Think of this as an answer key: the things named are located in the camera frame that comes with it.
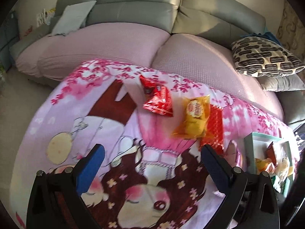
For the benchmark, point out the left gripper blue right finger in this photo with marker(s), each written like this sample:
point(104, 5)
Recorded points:
point(218, 168)

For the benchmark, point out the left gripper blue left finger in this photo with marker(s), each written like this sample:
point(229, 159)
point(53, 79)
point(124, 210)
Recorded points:
point(87, 168)

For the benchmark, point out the red patterned packet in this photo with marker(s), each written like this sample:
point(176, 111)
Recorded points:
point(214, 135)

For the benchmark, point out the white peach crisp packet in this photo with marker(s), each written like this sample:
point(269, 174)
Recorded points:
point(264, 165)

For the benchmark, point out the red milk biscuit packet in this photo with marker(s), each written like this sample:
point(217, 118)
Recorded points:
point(270, 153)

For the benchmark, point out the orange bread packet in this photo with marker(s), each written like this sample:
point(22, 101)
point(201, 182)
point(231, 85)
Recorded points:
point(195, 118)

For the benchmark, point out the red triangular snack packet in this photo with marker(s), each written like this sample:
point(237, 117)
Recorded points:
point(158, 97)

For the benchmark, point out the green snack packet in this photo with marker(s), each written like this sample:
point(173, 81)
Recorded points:
point(278, 184)

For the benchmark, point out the pink swiss roll packet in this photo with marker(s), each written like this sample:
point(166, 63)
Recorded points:
point(233, 155)

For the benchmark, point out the mint green cardboard tray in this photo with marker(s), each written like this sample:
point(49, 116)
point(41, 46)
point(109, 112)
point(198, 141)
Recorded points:
point(255, 145)

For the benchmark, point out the pink cartoon printed blanket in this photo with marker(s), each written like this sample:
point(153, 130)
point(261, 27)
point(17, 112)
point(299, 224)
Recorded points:
point(149, 177)

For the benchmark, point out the pink sofa seat cover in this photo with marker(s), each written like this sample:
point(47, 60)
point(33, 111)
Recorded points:
point(46, 58)

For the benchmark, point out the black cream patterned pillow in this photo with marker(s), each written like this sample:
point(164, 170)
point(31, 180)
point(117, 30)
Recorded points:
point(258, 57)

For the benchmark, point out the blue cloth behind pillows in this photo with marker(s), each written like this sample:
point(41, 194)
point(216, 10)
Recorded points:
point(266, 35)

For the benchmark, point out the patterned beige curtain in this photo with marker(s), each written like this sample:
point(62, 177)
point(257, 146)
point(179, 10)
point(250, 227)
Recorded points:
point(291, 32)

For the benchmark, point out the light grey small cushion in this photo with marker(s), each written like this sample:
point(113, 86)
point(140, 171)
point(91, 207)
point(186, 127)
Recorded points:
point(72, 18)

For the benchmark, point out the grey sofa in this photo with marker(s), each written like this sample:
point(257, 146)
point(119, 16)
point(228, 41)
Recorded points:
point(220, 21)

